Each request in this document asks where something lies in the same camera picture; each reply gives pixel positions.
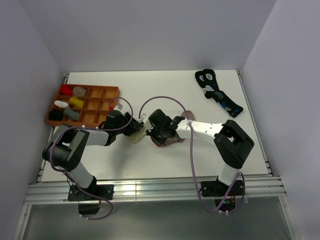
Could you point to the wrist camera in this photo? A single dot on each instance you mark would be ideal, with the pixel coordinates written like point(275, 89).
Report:
point(142, 120)
point(118, 107)

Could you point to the taupe rolled sock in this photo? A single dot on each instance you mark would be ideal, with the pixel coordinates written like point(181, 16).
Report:
point(79, 91)

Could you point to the red rolled sock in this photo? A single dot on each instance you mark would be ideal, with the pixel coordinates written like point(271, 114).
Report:
point(65, 90)

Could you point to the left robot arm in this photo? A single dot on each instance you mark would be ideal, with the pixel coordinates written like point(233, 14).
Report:
point(65, 149)

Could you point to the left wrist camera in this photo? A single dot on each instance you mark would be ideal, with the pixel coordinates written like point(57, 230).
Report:
point(118, 107)

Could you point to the grey rolled sock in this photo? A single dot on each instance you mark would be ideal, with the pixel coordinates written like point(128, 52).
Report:
point(71, 114)

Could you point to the black rolled sock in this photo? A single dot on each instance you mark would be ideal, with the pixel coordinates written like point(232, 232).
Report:
point(55, 115)

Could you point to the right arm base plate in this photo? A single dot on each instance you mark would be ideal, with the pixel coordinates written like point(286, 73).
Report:
point(215, 188)

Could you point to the black patterned sock front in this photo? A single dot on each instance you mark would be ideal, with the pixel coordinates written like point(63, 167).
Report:
point(212, 91)

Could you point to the black patterned sock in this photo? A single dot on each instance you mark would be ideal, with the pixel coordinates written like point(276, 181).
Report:
point(212, 91)
point(200, 79)

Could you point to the yellow rolled sock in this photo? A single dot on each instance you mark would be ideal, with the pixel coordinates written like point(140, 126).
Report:
point(76, 102)

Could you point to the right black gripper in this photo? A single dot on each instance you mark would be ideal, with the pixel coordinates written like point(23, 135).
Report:
point(151, 132)

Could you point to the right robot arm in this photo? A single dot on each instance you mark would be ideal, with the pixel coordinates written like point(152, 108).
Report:
point(232, 142)

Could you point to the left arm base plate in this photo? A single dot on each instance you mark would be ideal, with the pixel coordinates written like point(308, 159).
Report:
point(104, 191)

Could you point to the orange compartment tray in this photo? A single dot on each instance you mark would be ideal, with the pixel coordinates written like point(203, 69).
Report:
point(95, 107)

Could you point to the cream ankle sock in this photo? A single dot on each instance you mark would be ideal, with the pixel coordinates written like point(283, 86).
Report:
point(137, 136)

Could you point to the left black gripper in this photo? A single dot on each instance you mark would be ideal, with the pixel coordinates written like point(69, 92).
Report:
point(134, 127)

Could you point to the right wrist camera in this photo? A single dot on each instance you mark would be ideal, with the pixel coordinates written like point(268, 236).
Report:
point(142, 120)

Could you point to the black patterned sock back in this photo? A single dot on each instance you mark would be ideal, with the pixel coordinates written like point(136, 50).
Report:
point(200, 79)

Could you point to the white rolled sock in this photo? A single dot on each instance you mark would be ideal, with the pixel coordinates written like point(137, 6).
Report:
point(61, 104)

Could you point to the aluminium front rail frame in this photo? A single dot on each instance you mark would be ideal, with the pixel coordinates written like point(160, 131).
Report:
point(171, 189)

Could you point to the mauve sock with red stripe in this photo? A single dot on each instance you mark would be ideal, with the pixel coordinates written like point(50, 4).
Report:
point(186, 114)

